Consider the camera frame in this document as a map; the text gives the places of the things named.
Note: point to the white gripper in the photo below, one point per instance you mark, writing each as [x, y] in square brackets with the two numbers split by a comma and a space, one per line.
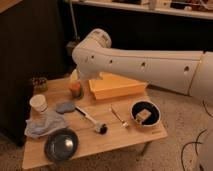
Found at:
[74, 77]

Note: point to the red orange apple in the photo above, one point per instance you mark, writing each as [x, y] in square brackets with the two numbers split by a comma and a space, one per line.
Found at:
[75, 89]

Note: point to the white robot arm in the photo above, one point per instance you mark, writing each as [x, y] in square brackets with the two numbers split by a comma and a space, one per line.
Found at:
[185, 72]

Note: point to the small patterned cup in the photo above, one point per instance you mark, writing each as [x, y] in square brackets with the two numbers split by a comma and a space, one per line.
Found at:
[40, 83]

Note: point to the yellow plastic bin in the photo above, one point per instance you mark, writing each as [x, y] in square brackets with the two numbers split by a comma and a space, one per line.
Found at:
[111, 85]

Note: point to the metal lamp pole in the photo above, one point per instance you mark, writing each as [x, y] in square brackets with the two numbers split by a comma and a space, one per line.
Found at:
[76, 35]

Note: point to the white paper cup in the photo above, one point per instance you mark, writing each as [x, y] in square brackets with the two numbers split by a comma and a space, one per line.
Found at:
[38, 102]

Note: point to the grey cloth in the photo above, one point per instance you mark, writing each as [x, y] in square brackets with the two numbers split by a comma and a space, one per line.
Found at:
[46, 124]

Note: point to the dark round plate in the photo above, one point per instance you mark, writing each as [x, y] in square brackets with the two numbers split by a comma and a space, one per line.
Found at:
[61, 145]

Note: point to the metal spoon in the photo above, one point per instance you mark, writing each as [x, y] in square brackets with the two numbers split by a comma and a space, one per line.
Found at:
[123, 122]

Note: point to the beige block in bowl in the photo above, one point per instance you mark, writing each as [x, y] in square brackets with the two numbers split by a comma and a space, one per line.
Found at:
[142, 115]

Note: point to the black white bowl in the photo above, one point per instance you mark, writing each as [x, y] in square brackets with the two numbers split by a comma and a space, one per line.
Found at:
[154, 118]

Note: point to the white shelf board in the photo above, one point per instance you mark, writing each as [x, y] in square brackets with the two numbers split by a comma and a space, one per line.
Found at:
[145, 8]

